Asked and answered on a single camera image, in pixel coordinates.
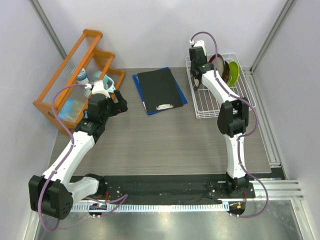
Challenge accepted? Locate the red rimmed cream plate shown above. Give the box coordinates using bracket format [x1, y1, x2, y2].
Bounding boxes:
[208, 54, 230, 83]

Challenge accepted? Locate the dark grey cream plate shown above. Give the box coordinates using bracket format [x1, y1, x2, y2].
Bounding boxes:
[192, 74, 203, 91]

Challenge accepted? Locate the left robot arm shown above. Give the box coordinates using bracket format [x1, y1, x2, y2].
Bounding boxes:
[28, 89, 128, 220]

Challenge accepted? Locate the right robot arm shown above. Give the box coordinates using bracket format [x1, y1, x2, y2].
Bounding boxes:
[189, 46, 249, 198]

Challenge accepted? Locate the orange wooden shelf rack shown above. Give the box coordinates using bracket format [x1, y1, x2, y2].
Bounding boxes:
[33, 29, 125, 135]

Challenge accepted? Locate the teal tape dispenser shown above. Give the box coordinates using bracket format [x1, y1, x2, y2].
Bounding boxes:
[93, 71, 116, 93]

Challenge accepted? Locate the blue packet box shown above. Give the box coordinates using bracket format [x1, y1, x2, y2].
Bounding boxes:
[58, 97, 88, 123]

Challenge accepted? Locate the green plate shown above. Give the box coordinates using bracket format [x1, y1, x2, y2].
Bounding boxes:
[227, 61, 240, 88]

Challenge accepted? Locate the black clipboard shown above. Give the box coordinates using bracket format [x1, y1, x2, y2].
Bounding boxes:
[137, 68, 184, 113]

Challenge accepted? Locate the blue folder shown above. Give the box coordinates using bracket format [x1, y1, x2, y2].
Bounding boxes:
[132, 66, 189, 116]

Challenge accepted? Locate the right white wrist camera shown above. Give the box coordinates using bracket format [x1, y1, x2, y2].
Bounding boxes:
[189, 40, 207, 56]

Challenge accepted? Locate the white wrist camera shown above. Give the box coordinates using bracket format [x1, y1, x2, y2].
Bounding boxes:
[85, 80, 110, 98]
[189, 40, 207, 56]

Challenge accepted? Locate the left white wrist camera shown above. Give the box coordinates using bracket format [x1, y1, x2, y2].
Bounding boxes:
[85, 80, 110, 98]

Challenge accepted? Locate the white wire dish rack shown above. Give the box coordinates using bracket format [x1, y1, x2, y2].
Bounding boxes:
[185, 52, 257, 119]

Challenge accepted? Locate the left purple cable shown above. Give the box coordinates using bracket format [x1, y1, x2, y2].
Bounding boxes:
[36, 83, 129, 232]

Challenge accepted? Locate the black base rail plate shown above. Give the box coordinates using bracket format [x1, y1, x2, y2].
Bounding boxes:
[69, 174, 256, 204]

